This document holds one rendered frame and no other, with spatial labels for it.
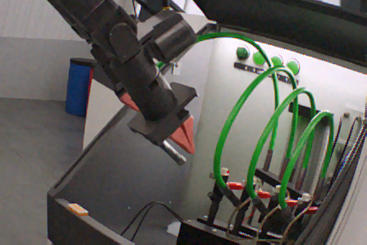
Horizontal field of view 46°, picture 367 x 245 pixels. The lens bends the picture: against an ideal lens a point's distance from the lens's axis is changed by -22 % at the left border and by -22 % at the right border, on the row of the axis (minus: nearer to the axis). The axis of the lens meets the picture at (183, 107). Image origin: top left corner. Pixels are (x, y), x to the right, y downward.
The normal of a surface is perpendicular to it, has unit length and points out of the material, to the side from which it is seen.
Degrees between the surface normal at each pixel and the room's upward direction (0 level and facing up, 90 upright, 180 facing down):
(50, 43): 90
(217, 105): 90
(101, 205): 90
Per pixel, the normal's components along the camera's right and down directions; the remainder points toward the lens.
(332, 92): -0.64, 0.00
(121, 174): 0.74, 0.23
